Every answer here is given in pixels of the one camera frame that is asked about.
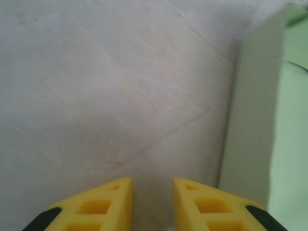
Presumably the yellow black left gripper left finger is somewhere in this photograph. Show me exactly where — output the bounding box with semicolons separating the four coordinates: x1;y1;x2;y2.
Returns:
24;177;134;231

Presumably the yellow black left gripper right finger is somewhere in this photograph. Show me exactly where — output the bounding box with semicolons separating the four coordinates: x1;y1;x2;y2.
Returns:
173;177;289;231

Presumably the green paper box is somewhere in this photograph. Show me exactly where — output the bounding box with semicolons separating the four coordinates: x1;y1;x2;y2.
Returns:
218;0;308;231

